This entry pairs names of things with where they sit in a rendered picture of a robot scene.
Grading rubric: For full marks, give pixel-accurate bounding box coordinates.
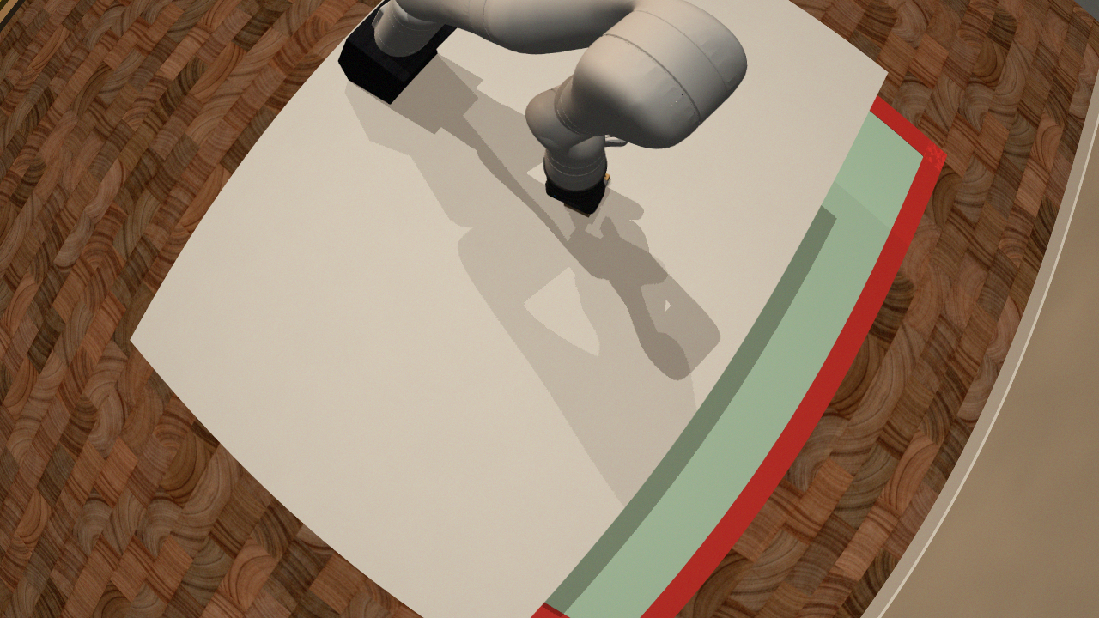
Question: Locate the brown wooden tray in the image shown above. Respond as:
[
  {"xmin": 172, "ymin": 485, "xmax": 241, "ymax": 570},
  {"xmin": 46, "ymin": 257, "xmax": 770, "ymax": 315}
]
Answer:
[{"xmin": 564, "ymin": 173, "xmax": 610, "ymax": 218}]

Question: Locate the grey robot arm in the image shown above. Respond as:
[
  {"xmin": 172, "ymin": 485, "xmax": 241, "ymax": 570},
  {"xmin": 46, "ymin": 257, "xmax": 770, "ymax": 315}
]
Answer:
[{"xmin": 371, "ymin": 0, "xmax": 747, "ymax": 175}]

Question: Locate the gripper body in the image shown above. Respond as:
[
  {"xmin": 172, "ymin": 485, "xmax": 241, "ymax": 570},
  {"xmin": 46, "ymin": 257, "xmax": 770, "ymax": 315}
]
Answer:
[{"xmin": 543, "ymin": 135, "xmax": 628, "ymax": 216}]

